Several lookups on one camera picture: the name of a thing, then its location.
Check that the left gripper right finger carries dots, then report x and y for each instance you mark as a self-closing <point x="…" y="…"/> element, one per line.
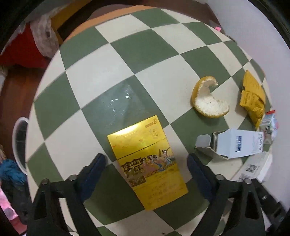
<point x="245" y="217"/>

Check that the red blue milk carton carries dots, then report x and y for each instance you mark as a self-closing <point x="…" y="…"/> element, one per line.
<point x="269" y="126"/>

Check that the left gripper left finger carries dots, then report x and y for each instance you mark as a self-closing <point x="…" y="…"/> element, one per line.
<point x="46" y="217"/>

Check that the yellow snack wrapper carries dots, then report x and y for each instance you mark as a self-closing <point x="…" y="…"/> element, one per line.
<point x="253" y="98"/>

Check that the gold cigarette box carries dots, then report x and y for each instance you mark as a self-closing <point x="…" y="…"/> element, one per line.
<point x="145" y="156"/>

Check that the white trash bin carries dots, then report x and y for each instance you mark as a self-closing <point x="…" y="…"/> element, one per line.
<point x="19" y="142"/>

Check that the white barcode box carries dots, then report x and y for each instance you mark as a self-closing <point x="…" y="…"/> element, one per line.
<point x="257" y="166"/>

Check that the green white checkered tablecloth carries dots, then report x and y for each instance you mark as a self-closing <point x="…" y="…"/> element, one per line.
<point x="115" y="74"/>

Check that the yellow pomelo peel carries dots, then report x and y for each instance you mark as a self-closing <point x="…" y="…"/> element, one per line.
<point x="204" y="102"/>

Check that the blue jacket pile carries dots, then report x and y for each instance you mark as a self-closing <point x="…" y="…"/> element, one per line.
<point x="11" y="173"/>

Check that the white blue carton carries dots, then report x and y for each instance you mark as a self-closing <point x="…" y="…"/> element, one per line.
<point x="230" y="143"/>

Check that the red bed sheet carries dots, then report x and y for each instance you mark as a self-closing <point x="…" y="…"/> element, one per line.
<point x="24" y="52"/>

